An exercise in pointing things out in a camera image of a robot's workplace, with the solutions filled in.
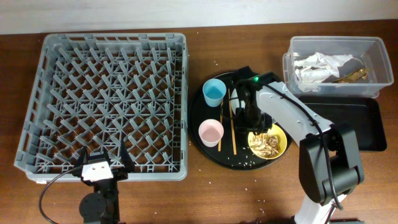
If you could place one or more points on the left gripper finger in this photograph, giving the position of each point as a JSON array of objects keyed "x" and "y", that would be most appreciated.
[
  {"x": 82, "y": 158},
  {"x": 126, "y": 159}
]

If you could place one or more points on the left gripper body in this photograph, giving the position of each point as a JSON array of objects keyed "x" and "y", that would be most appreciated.
[{"x": 119, "y": 172}]

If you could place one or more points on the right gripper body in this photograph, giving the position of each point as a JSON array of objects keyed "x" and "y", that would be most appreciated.
[{"x": 253, "y": 119}]

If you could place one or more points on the food scraps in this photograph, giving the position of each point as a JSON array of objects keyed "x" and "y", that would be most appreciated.
[{"x": 265, "y": 145}]

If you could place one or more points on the yellow bowl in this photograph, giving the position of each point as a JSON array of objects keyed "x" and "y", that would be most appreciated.
[{"x": 282, "y": 140}]

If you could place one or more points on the wooden chopstick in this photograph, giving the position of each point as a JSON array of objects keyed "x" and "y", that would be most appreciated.
[
  {"x": 221, "y": 121},
  {"x": 231, "y": 114}
]

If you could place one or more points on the pink cup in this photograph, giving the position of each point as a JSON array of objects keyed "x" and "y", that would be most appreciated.
[{"x": 210, "y": 132}]

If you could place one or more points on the light blue cup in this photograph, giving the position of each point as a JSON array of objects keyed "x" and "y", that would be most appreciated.
[{"x": 214, "y": 91}]

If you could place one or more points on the white napkin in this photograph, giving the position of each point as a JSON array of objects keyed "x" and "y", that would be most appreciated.
[{"x": 317, "y": 68}]

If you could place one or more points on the brown snack wrapper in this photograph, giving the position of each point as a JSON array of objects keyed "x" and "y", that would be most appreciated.
[{"x": 353, "y": 77}]

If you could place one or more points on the grey plate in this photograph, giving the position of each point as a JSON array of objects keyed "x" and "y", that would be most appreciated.
[{"x": 234, "y": 101}]

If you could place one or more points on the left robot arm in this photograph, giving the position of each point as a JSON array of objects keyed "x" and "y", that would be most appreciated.
[{"x": 102, "y": 205}]

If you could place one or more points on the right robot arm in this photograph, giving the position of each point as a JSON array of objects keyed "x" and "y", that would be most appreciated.
[{"x": 330, "y": 166}]

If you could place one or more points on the grey dishwasher rack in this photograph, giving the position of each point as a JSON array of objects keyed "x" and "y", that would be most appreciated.
[{"x": 111, "y": 93}]

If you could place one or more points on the round black tray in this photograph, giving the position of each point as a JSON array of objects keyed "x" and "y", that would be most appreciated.
[{"x": 198, "y": 111}]

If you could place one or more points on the clear plastic bin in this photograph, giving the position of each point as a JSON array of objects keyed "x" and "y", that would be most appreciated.
[{"x": 368, "y": 52}]

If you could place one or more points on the black rectangular tray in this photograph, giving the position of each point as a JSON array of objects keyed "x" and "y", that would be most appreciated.
[{"x": 362, "y": 114}]

